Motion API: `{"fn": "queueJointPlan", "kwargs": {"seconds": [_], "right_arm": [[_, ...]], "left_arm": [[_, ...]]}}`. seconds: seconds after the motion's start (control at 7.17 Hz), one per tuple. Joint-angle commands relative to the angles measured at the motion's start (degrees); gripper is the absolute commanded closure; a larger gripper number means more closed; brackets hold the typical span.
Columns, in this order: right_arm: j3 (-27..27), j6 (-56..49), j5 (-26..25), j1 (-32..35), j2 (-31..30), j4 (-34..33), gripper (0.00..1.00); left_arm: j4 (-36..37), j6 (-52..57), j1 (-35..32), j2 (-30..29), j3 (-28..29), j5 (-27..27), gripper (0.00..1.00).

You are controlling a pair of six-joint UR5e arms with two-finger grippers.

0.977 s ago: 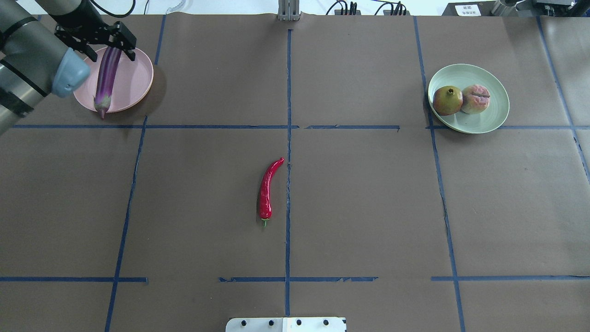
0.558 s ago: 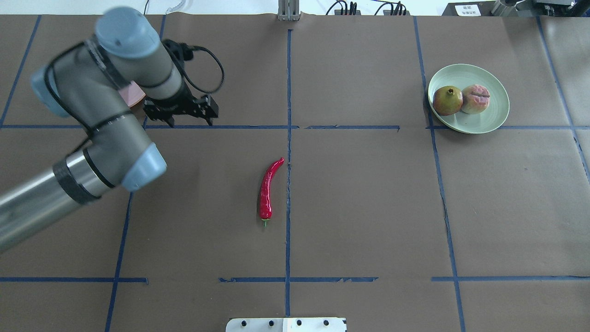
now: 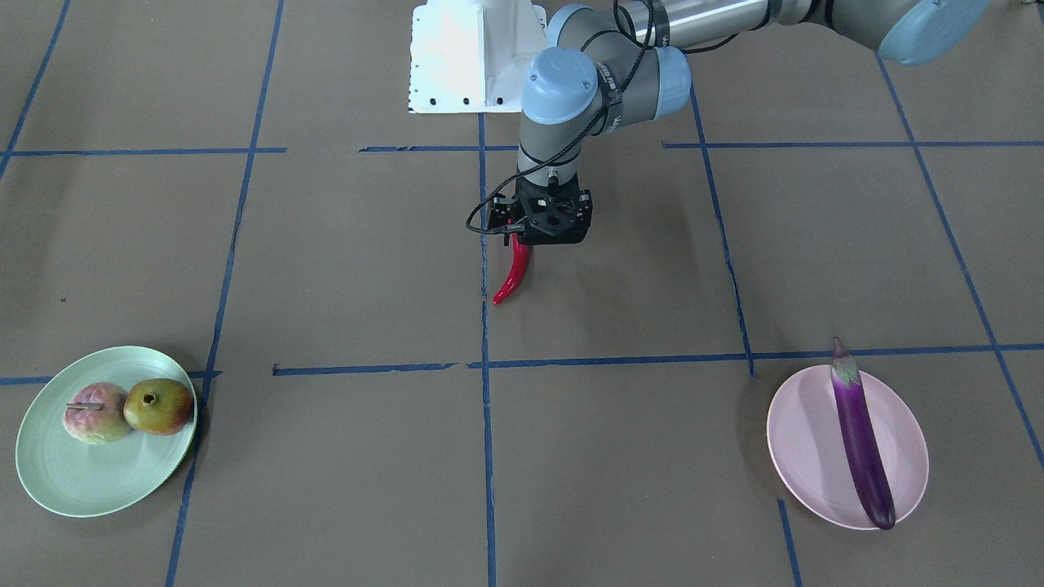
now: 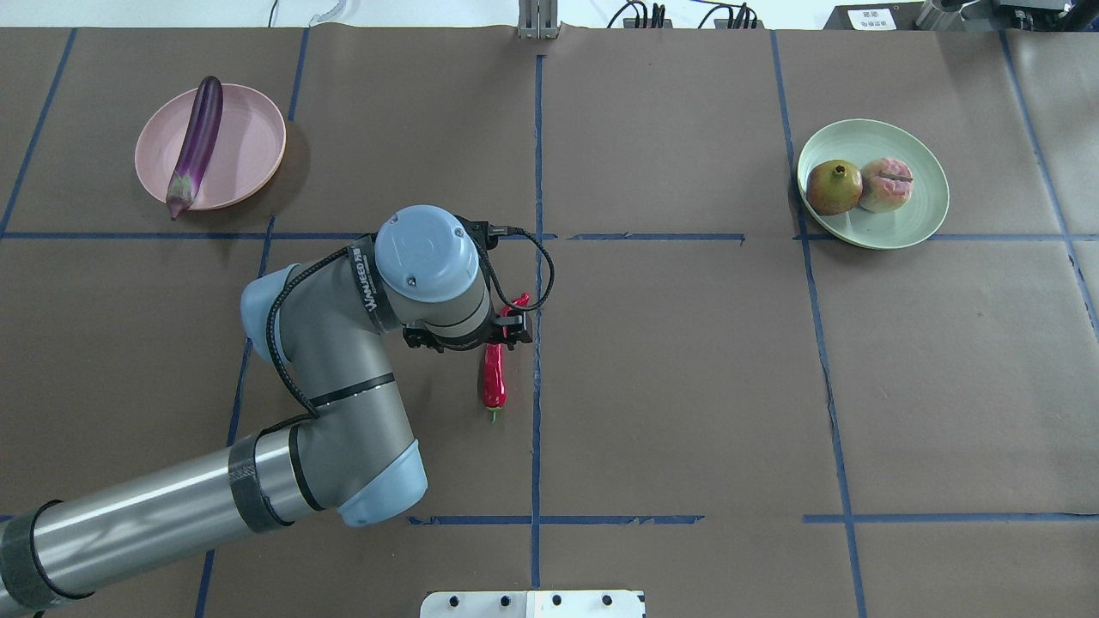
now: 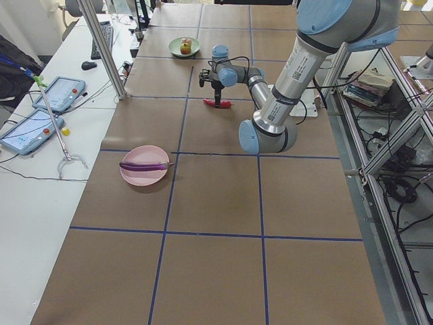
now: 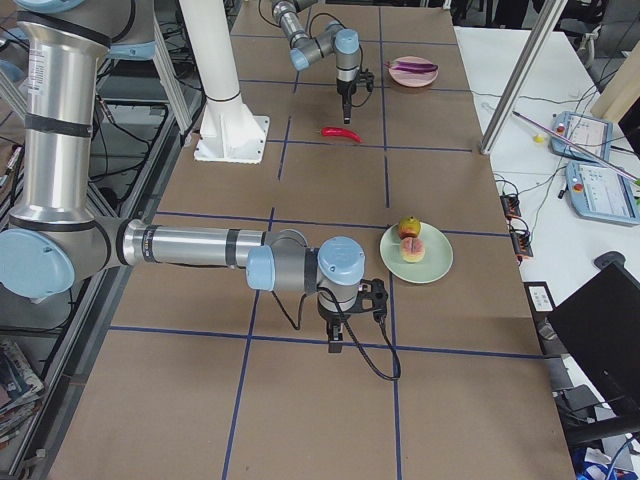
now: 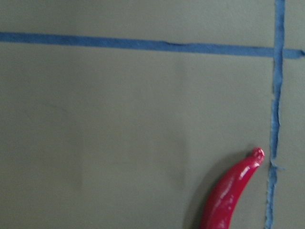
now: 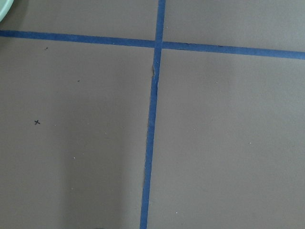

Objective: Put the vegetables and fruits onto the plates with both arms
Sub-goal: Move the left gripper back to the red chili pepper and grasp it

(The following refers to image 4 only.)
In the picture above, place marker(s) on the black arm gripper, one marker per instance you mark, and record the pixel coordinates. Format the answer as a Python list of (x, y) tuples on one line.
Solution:
[(452, 342)]

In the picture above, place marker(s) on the red chili pepper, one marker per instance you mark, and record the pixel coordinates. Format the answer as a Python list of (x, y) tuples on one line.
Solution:
[(493, 391)]

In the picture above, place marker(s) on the purple eggplant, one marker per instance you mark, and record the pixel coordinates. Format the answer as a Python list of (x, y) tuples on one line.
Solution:
[(197, 148)]

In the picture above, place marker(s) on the pink green peach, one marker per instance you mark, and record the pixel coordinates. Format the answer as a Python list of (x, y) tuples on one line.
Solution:
[(887, 185)]

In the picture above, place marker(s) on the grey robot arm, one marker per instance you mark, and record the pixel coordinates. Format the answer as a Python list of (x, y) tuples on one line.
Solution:
[(425, 273)]

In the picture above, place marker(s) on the pink plate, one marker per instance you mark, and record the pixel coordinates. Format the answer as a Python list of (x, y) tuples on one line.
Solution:
[(249, 147)]

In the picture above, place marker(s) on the green plate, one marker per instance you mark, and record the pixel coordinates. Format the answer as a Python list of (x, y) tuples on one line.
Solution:
[(861, 140)]

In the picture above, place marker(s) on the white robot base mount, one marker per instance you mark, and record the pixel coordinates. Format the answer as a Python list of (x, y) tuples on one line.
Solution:
[(552, 603)]

